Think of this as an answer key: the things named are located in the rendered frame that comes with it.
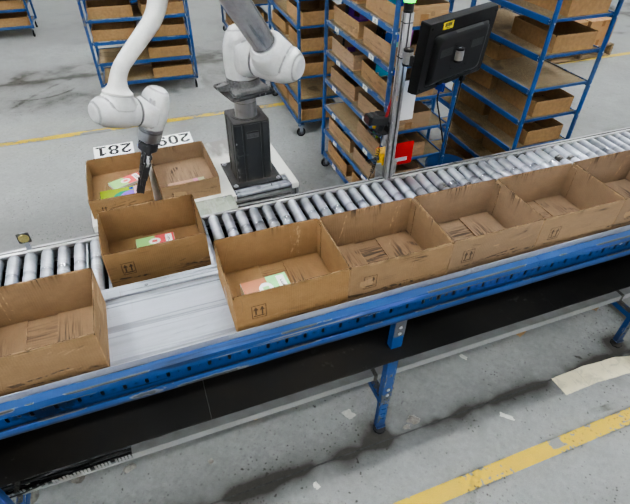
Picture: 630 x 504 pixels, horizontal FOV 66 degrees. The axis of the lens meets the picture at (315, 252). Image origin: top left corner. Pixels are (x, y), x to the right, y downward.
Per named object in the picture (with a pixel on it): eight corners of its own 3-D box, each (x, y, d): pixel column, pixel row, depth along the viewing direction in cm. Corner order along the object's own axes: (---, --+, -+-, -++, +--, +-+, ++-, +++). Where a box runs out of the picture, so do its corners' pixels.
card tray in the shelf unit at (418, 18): (364, 7, 282) (366, -12, 275) (411, 3, 290) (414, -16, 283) (396, 28, 253) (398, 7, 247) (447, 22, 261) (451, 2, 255)
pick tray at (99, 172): (147, 167, 258) (143, 150, 252) (157, 207, 231) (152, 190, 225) (90, 177, 250) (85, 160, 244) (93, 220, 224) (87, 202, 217)
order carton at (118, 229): (197, 224, 222) (192, 193, 211) (212, 264, 202) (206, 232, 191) (107, 243, 211) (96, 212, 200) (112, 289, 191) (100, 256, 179)
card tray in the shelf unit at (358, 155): (352, 158, 348) (353, 146, 341) (390, 151, 356) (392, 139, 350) (377, 188, 320) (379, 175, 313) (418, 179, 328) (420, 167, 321)
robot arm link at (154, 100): (155, 119, 191) (124, 120, 181) (161, 81, 183) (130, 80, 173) (171, 132, 187) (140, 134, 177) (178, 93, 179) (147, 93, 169)
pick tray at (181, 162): (204, 156, 267) (201, 140, 261) (222, 193, 241) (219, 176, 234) (151, 166, 259) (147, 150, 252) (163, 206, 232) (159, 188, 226)
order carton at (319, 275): (318, 251, 189) (319, 216, 178) (348, 304, 168) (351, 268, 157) (217, 275, 178) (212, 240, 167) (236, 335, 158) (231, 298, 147)
